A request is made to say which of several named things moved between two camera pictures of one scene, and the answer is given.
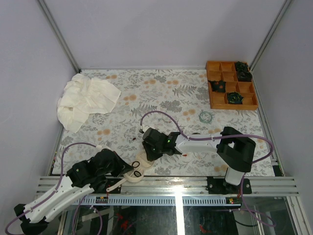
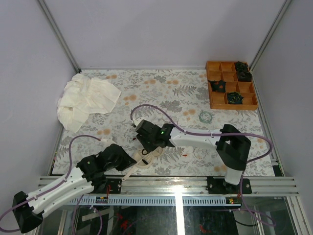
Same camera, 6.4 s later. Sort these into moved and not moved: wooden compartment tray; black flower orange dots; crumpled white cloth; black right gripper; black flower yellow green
Moved: black right gripper
Not moved: wooden compartment tray; black flower yellow green; crumpled white cloth; black flower orange dots
